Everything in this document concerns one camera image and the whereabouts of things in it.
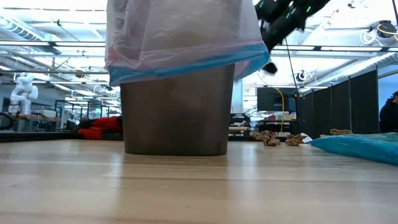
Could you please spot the black room partition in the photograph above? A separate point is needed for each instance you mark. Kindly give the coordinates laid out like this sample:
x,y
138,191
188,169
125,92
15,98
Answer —
x,y
363,105

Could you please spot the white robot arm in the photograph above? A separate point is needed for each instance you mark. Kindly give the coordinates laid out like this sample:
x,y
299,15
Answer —
x,y
25,91

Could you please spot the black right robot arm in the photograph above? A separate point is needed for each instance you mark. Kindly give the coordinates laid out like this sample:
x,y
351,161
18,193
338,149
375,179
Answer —
x,y
280,7

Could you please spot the grey plastic trash bin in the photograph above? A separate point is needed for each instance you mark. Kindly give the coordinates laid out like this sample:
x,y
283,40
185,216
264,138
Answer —
x,y
177,118

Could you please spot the brown paper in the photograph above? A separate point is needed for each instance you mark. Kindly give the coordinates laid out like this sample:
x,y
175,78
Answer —
x,y
272,142
295,140
340,131
260,135

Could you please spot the black monitor cart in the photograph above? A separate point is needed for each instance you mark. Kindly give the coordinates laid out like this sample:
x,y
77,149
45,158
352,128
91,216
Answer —
x,y
270,99

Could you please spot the person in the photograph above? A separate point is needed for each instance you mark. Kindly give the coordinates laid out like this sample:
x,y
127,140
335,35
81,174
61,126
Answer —
x,y
390,115

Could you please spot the wooden table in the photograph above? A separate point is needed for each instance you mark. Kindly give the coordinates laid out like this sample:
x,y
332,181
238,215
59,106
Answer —
x,y
239,128

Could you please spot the white paper scrap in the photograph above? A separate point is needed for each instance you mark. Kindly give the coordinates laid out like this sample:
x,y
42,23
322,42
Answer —
x,y
308,138

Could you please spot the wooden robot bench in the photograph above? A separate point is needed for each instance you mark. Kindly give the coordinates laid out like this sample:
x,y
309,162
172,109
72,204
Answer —
x,y
37,118

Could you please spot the teal plastic trash bag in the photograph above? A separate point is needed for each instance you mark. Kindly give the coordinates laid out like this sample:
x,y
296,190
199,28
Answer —
x,y
357,147

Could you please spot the pink translucent trash bag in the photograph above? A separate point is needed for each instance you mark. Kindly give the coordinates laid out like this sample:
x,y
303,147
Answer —
x,y
186,37

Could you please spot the red black work glove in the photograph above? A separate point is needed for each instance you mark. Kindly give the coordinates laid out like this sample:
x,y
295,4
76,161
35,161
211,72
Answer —
x,y
99,127

